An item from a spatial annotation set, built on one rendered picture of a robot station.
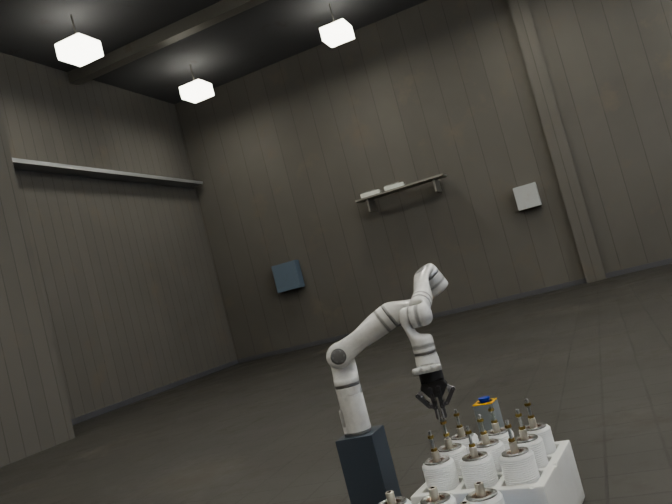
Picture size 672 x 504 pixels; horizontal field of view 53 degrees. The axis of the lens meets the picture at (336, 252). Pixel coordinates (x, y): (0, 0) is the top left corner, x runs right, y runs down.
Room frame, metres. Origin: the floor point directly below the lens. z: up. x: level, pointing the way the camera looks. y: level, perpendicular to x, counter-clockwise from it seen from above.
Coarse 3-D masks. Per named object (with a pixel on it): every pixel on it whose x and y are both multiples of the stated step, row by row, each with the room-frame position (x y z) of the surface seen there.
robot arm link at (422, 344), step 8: (400, 312) 2.10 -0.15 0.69; (400, 320) 2.09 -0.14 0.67; (408, 320) 2.08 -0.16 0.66; (408, 328) 2.09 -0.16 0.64; (408, 336) 2.09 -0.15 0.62; (416, 336) 2.08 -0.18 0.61; (424, 336) 2.08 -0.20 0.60; (416, 344) 2.08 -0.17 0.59; (424, 344) 2.07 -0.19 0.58; (432, 344) 2.08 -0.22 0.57; (416, 352) 2.08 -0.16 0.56; (424, 352) 2.07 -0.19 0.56; (432, 352) 2.08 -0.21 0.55
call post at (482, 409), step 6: (474, 408) 2.32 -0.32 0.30; (480, 408) 2.31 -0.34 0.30; (486, 408) 2.30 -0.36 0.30; (498, 408) 2.34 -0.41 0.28; (480, 414) 2.31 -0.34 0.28; (486, 414) 2.30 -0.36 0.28; (498, 414) 2.32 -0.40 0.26; (486, 420) 2.31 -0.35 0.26; (498, 420) 2.31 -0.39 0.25; (486, 426) 2.31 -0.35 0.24; (504, 426) 2.35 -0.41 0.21
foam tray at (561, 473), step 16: (560, 448) 2.06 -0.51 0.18; (560, 464) 1.97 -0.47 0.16; (544, 480) 1.82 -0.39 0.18; (560, 480) 1.93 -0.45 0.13; (576, 480) 2.08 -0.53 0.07; (416, 496) 1.96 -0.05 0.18; (464, 496) 1.89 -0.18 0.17; (512, 496) 1.83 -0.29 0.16; (528, 496) 1.81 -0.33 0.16; (544, 496) 1.79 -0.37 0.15; (560, 496) 1.89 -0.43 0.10; (576, 496) 2.03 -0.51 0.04
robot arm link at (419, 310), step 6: (414, 300) 2.16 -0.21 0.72; (420, 300) 2.13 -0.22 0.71; (426, 300) 2.14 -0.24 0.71; (414, 306) 2.09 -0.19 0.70; (420, 306) 2.07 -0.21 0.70; (426, 306) 2.08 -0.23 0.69; (408, 312) 2.08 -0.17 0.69; (414, 312) 2.07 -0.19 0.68; (420, 312) 2.06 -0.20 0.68; (426, 312) 2.06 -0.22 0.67; (414, 318) 2.07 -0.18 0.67; (420, 318) 2.06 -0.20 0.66; (426, 318) 2.06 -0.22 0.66; (432, 318) 2.09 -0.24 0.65; (414, 324) 2.08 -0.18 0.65; (420, 324) 2.08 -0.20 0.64; (426, 324) 2.08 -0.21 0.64
